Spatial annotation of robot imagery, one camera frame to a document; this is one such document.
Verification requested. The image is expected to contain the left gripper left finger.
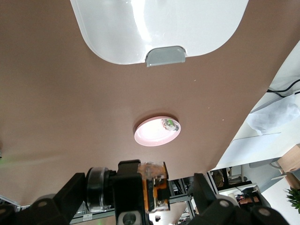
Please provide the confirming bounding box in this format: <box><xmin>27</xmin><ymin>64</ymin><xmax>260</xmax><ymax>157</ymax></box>
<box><xmin>0</xmin><ymin>172</ymin><xmax>86</xmax><ymax>225</ymax></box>

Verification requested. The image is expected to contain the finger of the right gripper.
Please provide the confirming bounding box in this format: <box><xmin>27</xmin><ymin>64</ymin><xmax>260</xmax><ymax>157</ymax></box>
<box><xmin>112</xmin><ymin>175</ymin><xmax>147</xmax><ymax>225</ymax></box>

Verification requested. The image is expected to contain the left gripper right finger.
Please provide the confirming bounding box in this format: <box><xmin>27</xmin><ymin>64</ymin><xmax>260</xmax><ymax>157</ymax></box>
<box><xmin>189</xmin><ymin>173</ymin><xmax>289</xmax><ymax>225</ymax></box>

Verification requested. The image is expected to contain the orange push-button switch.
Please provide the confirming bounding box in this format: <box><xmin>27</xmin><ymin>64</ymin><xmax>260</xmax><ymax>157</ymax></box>
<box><xmin>85</xmin><ymin>160</ymin><xmax>171</xmax><ymax>214</ymax></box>

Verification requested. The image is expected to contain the pink round plate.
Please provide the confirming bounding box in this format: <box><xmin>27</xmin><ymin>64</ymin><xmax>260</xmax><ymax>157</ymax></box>
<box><xmin>133</xmin><ymin>114</ymin><xmax>181</xmax><ymax>147</ymax></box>

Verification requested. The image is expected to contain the white desk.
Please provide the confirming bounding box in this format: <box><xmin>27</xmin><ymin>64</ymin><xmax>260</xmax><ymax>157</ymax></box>
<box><xmin>210</xmin><ymin>39</ymin><xmax>300</xmax><ymax>170</ymax></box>

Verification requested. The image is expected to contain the green potted plant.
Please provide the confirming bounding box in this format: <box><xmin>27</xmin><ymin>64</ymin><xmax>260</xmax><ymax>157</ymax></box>
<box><xmin>284</xmin><ymin>187</ymin><xmax>300</xmax><ymax>210</ymax></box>

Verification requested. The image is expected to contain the brown cardboard box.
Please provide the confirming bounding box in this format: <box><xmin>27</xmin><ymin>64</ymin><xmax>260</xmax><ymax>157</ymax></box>
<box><xmin>278</xmin><ymin>144</ymin><xmax>300</xmax><ymax>174</ymax></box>

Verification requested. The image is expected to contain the translucent plastic bag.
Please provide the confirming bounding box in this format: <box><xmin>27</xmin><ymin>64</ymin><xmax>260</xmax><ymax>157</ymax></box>
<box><xmin>249</xmin><ymin>92</ymin><xmax>300</xmax><ymax>136</ymax></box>

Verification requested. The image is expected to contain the brown table mat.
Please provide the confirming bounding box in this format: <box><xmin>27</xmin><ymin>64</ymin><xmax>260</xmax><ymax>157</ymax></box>
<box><xmin>0</xmin><ymin>0</ymin><xmax>300</xmax><ymax>207</ymax></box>

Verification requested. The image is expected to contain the grey box latch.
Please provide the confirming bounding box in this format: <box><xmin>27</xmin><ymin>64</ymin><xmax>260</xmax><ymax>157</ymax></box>
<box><xmin>145</xmin><ymin>45</ymin><xmax>187</xmax><ymax>68</ymax></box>

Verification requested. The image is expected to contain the white lidded storage box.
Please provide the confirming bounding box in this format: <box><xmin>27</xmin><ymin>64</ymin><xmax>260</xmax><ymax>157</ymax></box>
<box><xmin>69</xmin><ymin>0</ymin><xmax>249</xmax><ymax>65</ymax></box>

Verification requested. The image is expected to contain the green push-button switch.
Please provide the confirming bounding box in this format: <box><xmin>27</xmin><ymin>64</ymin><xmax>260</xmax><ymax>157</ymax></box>
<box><xmin>160</xmin><ymin>118</ymin><xmax>180</xmax><ymax>132</ymax></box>

